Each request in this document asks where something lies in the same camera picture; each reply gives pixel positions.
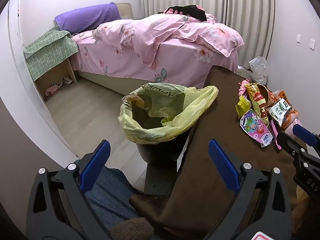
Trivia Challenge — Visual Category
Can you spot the long pink plastic toy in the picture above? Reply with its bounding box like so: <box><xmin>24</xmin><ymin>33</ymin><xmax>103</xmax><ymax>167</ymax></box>
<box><xmin>237</xmin><ymin>79</ymin><xmax>283</xmax><ymax>150</ymax></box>

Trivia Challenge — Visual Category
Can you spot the brown fuzzy cloth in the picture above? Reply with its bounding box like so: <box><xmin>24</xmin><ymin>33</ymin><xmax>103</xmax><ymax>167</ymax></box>
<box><xmin>110</xmin><ymin>217</ymin><xmax>154</xmax><ymax>240</ymax></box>

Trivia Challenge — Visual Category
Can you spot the orange snack packet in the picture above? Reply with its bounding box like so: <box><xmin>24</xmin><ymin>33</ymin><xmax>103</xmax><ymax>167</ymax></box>
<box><xmin>271</xmin><ymin>90</ymin><xmax>300</xmax><ymax>130</ymax></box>

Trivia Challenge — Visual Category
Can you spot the gold and red noodle packet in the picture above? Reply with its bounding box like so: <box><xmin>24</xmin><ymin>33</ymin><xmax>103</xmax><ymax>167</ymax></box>
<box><xmin>244</xmin><ymin>82</ymin><xmax>269</xmax><ymax>128</ymax></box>

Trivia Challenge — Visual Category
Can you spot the crumpled brown paper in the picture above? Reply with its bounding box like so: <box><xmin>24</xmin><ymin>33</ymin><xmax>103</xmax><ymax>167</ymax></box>
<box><xmin>122</xmin><ymin>94</ymin><xmax>147</xmax><ymax>110</ymax></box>

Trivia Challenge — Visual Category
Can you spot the purple pillow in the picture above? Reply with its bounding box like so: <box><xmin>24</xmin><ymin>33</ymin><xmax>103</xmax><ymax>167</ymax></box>
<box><xmin>54</xmin><ymin>3</ymin><xmax>122</xmax><ymax>34</ymax></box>

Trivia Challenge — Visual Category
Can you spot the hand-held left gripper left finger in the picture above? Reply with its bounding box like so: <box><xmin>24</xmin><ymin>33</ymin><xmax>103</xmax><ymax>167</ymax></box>
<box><xmin>26</xmin><ymin>139</ymin><xmax>113</xmax><ymax>240</ymax></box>

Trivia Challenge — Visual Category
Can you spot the black trash bin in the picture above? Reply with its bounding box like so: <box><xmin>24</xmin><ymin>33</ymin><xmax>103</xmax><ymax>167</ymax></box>
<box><xmin>136</xmin><ymin>130</ymin><xmax>192</xmax><ymax>173</ymax></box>

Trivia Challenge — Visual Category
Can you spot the white pleated curtain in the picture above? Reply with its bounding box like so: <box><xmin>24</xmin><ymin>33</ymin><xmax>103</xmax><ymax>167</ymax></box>
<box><xmin>136</xmin><ymin>0</ymin><xmax>274</xmax><ymax>34</ymax></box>

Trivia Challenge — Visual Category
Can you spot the bed with pink floral sheet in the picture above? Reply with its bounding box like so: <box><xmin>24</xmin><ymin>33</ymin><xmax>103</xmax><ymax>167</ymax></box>
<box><xmin>71</xmin><ymin>29</ymin><xmax>239</xmax><ymax>99</ymax></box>

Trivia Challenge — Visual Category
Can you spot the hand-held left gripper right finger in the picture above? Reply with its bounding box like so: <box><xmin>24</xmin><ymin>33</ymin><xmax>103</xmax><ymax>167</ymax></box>
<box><xmin>207</xmin><ymin>139</ymin><xmax>293</xmax><ymax>240</ymax></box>

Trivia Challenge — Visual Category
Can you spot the purple cartoon packet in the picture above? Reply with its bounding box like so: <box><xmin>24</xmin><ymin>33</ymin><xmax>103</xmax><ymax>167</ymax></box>
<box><xmin>239</xmin><ymin>109</ymin><xmax>274</xmax><ymax>147</ymax></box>

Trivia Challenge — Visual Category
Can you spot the yellow trash bag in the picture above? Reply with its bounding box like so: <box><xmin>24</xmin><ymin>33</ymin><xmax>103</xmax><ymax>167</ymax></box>
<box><xmin>119</xmin><ymin>82</ymin><xmax>219</xmax><ymax>144</ymax></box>

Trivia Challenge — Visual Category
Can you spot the pink floral duvet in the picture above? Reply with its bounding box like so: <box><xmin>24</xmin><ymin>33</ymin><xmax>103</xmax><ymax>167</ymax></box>
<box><xmin>92</xmin><ymin>14</ymin><xmax>244</xmax><ymax>70</ymax></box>

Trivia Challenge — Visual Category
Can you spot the beige headboard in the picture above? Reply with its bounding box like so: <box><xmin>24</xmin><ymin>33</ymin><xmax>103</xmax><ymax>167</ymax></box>
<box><xmin>116</xmin><ymin>3</ymin><xmax>134</xmax><ymax>20</ymax></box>

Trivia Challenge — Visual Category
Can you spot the white and green milk carton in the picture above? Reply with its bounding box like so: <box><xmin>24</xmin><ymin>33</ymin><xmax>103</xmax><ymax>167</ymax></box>
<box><xmin>266</xmin><ymin>98</ymin><xmax>293</xmax><ymax>129</ymax></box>

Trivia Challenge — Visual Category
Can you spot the wooden nightstand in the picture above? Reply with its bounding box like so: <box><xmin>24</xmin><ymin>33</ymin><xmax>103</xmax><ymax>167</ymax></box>
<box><xmin>34</xmin><ymin>55</ymin><xmax>77</xmax><ymax>103</ymax></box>

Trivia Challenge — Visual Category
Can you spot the red paper cup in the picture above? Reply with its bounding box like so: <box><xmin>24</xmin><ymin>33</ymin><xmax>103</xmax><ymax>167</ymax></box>
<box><xmin>257</xmin><ymin>84</ymin><xmax>275</xmax><ymax>108</ymax></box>

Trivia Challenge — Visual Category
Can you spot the white plastic bag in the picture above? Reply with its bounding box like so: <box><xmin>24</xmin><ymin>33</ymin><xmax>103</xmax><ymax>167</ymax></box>
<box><xmin>248</xmin><ymin>57</ymin><xmax>269</xmax><ymax>84</ymax></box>

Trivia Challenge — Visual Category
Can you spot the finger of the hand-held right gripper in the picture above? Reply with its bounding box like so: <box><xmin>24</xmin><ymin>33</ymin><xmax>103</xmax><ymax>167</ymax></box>
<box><xmin>276</xmin><ymin>131</ymin><xmax>320</xmax><ymax>171</ymax></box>
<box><xmin>292</xmin><ymin>124</ymin><xmax>320</xmax><ymax>153</ymax></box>

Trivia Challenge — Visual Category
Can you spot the pink slipper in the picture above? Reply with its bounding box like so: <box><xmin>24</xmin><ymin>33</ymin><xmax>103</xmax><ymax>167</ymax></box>
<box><xmin>45</xmin><ymin>81</ymin><xmax>64</xmax><ymax>97</ymax></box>

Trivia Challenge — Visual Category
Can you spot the pale pink packet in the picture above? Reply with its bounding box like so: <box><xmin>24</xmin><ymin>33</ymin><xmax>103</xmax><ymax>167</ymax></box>
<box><xmin>285</xmin><ymin>119</ymin><xmax>304</xmax><ymax>140</ymax></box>

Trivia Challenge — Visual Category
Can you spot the green checked cloth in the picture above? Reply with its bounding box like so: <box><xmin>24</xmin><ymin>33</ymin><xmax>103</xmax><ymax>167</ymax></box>
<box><xmin>23</xmin><ymin>26</ymin><xmax>80</xmax><ymax>82</ymax></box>

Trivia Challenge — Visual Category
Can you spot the person's leg in jeans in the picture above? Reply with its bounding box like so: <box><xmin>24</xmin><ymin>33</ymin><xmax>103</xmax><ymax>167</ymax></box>
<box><xmin>84</xmin><ymin>167</ymin><xmax>150</xmax><ymax>240</ymax></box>

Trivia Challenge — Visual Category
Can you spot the black garment with pink print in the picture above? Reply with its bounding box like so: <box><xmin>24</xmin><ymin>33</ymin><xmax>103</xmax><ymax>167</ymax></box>
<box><xmin>157</xmin><ymin>4</ymin><xmax>208</xmax><ymax>22</ymax></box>

